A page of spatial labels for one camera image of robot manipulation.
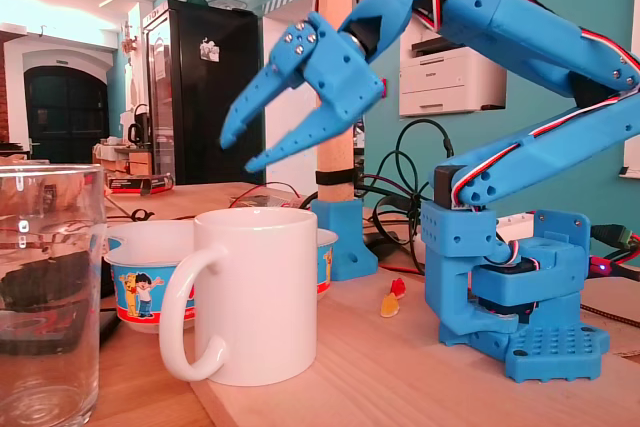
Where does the light wooden base board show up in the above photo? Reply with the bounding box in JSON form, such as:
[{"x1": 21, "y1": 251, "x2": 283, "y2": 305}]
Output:
[{"x1": 189, "y1": 266, "x2": 640, "y2": 427}]

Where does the wooden camera post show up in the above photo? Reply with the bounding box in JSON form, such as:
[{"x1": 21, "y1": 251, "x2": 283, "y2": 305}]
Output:
[{"x1": 310, "y1": 0, "x2": 359, "y2": 204}]

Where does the white office printer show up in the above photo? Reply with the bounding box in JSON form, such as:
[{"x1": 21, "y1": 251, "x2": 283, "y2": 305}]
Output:
[{"x1": 398, "y1": 21, "x2": 509, "y2": 119}]

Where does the dark arched door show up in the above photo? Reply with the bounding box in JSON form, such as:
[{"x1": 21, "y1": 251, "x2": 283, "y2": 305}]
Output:
[{"x1": 23, "y1": 65, "x2": 110, "y2": 164}]

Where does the black strap on post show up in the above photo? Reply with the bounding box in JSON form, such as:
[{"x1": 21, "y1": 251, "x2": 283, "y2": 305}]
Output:
[{"x1": 314, "y1": 171, "x2": 355, "y2": 187}]

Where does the plastic cartoon print candy bowl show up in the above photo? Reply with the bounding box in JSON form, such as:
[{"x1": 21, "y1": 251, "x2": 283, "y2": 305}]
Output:
[{"x1": 102, "y1": 219, "x2": 340, "y2": 336}]

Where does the dark controller board red LED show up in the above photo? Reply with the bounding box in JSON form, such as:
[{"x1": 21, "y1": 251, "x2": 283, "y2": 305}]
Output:
[{"x1": 588, "y1": 255, "x2": 640, "y2": 281}]

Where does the blue printed post mount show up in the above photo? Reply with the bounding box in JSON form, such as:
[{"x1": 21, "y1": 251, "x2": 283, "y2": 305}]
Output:
[{"x1": 309, "y1": 196, "x2": 380, "y2": 282}]

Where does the white ceramic mug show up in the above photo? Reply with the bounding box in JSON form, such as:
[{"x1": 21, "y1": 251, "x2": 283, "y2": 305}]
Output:
[{"x1": 158, "y1": 206, "x2": 320, "y2": 388}]

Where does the clear drinking glass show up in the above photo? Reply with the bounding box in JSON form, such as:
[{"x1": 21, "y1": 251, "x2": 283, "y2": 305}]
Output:
[{"x1": 0, "y1": 163, "x2": 109, "y2": 427}]

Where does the black power cable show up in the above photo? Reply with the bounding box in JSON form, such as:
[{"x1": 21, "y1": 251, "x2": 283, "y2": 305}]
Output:
[{"x1": 357, "y1": 119, "x2": 455, "y2": 291}]

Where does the yellow gummy candy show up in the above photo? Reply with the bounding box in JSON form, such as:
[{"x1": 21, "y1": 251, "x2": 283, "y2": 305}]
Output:
[{"x1": 379, "y1": 294, "x2": 401, "y2": 319}]

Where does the black electric kettle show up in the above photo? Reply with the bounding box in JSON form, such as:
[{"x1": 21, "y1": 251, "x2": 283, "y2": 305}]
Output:
[{"x1": 127, "y1": 104, "x2": 153, "y2": 148}]

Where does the red and black flat box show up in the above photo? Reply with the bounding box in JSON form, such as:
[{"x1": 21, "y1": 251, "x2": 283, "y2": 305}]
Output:
[{"x1": 107, "y1": 172, "x2": 175, "y2": 197}]

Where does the black glass door fridge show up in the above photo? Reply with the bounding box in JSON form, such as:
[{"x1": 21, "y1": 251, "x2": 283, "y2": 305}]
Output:
[{"x1": 142, "y1": 0, "x2": 265, "y2": 187}]

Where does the small picture fridge magnet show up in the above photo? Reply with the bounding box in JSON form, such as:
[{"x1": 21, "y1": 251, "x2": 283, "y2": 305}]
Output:
[{"x1": 199, "y1": 36, "x2": 221, "y2": 62}]

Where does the wooden drawer cabinet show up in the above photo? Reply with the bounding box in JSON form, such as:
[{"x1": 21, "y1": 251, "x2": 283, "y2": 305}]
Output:
[{"x1": 92, "y1": 139, "x2": 154, "y2": 179}]

